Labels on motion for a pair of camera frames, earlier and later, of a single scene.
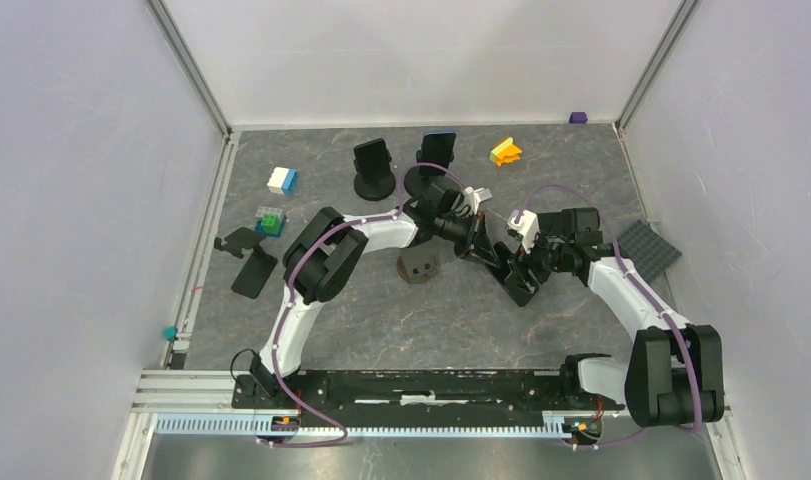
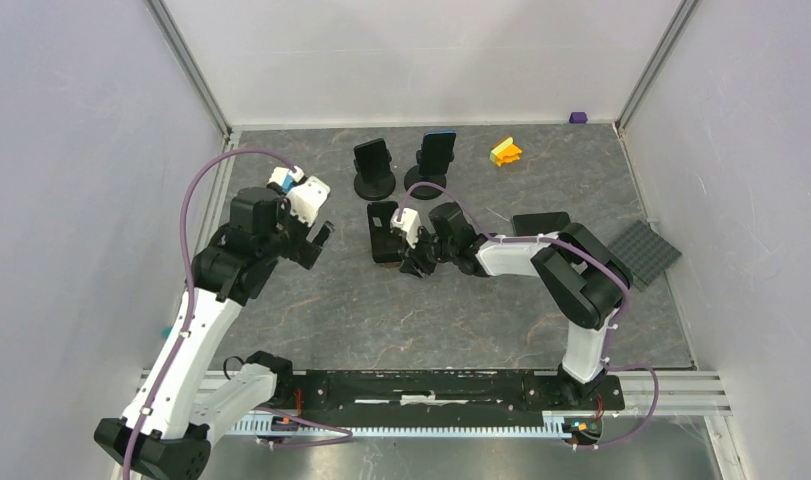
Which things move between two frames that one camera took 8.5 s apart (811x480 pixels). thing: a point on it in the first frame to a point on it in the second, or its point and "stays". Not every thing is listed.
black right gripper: [528, 260] to [413, 261]
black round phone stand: [375, 190] stays
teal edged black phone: [372, 159] stays
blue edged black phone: [437, 148] stays
